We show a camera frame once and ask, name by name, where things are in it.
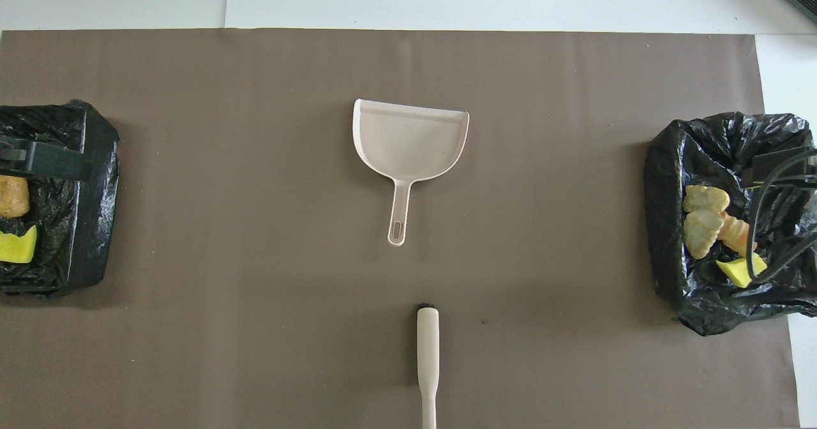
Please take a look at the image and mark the green and yellow sponge piece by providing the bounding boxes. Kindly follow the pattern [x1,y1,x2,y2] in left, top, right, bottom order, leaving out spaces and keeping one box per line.
[716,253,768,289]

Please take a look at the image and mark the brown cork-like roll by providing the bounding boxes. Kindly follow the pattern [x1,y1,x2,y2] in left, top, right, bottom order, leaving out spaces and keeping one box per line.
[0,174,31,219]

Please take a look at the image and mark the open black trash bag bin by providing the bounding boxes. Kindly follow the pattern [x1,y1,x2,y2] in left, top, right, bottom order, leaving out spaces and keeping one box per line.
[643,111,817,337]

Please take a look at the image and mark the brown paper table mat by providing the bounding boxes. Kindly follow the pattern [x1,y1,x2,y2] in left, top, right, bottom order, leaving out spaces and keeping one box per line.
[0,29,800,429]

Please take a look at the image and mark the pink handled hand brush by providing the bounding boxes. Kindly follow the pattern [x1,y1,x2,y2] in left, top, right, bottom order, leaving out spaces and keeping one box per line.
[416,304,440,429]

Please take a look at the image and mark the orange croissant piece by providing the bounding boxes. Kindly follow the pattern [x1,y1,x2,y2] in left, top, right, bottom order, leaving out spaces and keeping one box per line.
[719,213,758,255]

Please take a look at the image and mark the pale bread chunk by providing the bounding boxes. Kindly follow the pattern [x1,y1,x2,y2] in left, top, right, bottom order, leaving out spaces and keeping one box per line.
[684,184,731,215]
[682,209,724,260]

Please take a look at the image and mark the pink plastic dustpan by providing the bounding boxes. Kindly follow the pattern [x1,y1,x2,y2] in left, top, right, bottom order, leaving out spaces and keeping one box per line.
[352,99,470,247]

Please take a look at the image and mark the flat black trash bag bin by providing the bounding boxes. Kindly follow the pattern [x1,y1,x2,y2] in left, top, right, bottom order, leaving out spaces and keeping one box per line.
[0,100,121,299]

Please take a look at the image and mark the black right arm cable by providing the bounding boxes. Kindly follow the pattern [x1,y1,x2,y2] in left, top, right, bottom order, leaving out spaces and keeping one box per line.
[747,153,817,285]

